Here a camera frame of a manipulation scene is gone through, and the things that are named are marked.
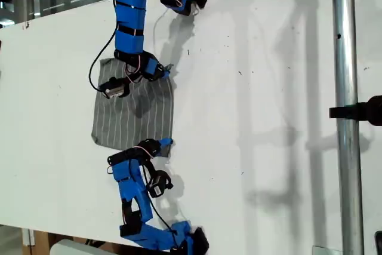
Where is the white leg bracket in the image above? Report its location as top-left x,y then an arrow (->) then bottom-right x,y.
21,228 -> 36,247

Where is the steel post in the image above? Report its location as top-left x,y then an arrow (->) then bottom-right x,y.
331,0 -> 366,255

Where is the grey white-striped towel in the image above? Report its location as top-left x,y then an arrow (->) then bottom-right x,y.
90,57 -> 176,158

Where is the camera black cable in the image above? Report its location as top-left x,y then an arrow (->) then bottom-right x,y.
142,161 -> 180,248
88,0 -> 118,93

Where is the black clamp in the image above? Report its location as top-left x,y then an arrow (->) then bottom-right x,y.
328,94 -> 382,127

